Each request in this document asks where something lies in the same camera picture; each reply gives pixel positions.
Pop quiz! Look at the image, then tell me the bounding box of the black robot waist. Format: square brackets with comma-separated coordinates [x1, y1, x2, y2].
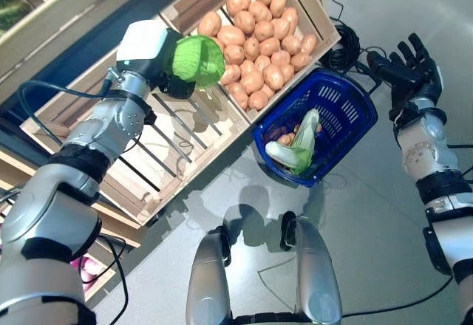
[228, 312, 307, 325]

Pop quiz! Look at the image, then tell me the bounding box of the wooden potato crate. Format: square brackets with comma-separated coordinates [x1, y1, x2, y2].
[158, 0, 343, 125]

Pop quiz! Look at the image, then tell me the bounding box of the silver right robot leg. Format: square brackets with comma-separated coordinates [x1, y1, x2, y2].
[279, 210, 343, 325]

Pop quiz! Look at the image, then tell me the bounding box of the thin black floor cable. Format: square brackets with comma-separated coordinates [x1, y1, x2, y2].
[339, 276, 455, 319]

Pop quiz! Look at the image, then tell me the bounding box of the silver robot leg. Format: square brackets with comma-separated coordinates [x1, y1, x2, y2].
[186, 225, 233, 325]
[279, 210, 343, 325]

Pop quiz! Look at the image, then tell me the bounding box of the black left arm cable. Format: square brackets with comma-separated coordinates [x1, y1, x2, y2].
[17, 66, 123, 148]

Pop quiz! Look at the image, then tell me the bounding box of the empty slatted wooden crate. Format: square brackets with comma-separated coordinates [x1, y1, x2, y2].
[20, 14, 256, 230]

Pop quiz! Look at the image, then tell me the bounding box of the blue plastic shopping basket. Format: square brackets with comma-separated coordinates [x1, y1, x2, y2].
[251, 68, 378, 188]

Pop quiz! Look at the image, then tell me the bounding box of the round green cabbage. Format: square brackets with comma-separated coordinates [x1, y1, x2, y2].
[165, 33, 226, 90]

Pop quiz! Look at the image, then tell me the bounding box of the coiled black cable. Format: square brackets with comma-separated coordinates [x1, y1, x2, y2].
[321, 21, 374, 78]

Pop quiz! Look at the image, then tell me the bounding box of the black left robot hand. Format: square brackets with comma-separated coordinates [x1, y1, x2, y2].
[115, 19, 197, 100]

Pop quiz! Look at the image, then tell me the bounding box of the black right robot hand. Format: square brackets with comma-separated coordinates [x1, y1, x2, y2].
[367, 32, 444, 120]

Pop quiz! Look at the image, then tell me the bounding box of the wooden display shelf rack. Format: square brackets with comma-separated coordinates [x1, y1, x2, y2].
[0, 0, 328, 252]

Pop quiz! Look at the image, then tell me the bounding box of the green striped pumpkin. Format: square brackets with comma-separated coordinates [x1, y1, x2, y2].
[0, 0, 34, 38]

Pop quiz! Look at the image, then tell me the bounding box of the dark purple eggplant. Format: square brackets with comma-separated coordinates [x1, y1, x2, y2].
[264, 123, 287, 140]

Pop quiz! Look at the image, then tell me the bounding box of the silver left robot leg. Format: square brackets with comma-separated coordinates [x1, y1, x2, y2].
[186, 225, 233, 325]

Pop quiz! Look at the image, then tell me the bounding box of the purple white turnip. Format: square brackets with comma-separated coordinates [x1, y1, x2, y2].
[69, 256, 108, 284]

